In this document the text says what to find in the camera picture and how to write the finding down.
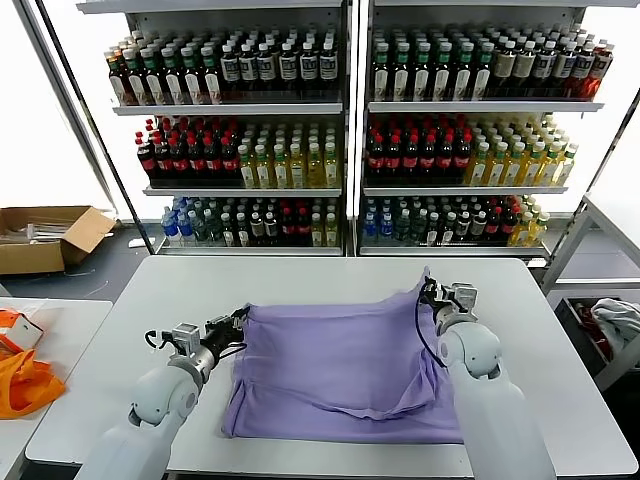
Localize grey slanted frame beam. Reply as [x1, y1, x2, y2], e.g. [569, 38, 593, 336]
[12, 0, 120, 214]

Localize white orange carton box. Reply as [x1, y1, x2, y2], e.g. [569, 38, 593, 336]
[0, 313, 45, 355]

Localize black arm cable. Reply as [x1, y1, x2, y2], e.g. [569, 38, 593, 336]
[414, 294, 449, 370]
[144, 328, 176, 354]

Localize red drink bottle white cap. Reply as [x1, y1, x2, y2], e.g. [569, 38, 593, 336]
[585, 43, 614, 100]

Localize grey metal drinks shelf unit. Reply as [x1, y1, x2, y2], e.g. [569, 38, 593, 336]
[76, 0, 354, 258]
[355, 0, 605, 259]

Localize dark drink bottle beige label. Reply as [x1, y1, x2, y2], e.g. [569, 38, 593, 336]
[492, 40, 517, 97]
[513, 40, 537, 97]

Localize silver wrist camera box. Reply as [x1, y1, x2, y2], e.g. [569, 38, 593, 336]
[171, 323, 205, 355]
[449, 282, 480, 316]

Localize open brown cardboard box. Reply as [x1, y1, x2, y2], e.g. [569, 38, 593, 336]
[0, 205, 119, 276]

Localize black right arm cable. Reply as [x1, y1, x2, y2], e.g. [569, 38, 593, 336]
[414, 294, 449, 370]

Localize grey metal frame rack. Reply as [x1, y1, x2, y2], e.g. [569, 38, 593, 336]
[539, 192, 640, 396]

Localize orange plastic bag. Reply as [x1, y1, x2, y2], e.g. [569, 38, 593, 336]
[0, 349, 68, 420]

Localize black laundry bin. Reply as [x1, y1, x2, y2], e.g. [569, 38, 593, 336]
[552, 297, 640, 384]

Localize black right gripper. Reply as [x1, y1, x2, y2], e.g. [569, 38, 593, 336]
[421, 279, 459, 326]

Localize purple printed t-shirt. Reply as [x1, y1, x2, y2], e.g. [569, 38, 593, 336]
[221, 267, 469, 445]

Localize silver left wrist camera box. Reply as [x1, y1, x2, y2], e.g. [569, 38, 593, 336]
[171, 323, 205, 355]

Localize dark drink bottle blue label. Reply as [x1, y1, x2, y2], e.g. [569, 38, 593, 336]
[238, 44, 259, 96]
[277, 43, 299, 96]
[317, 41, 340, 95]
[552, 42, 577, 98]
[219, 44, 241, 96]
[532, 41, 557, 97]
[571, 44, 596, 99]
[298, 42, 319, 95]
[255, 43, 277, 96]

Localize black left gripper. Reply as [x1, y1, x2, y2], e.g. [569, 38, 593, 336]
[202, 305, 251, 357]

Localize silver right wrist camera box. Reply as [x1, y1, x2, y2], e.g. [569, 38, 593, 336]
[449, 282, 480, 316]

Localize black slanted frame pole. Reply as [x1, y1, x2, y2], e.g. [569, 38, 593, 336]
[33, 0, 156, 256]
[581, 83, 640, 206]

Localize clear plastic packed items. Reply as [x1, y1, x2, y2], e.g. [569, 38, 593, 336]
[0, 221, 67, 247]

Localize red crumpled garment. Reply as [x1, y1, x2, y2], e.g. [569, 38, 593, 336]
[573, 302, 614, 362]

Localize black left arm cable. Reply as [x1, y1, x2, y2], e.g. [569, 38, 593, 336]
[144, 328, 176, 354]

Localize grey white crumpled garment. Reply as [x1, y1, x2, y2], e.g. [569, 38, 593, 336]
[589, 298, 640, 352]

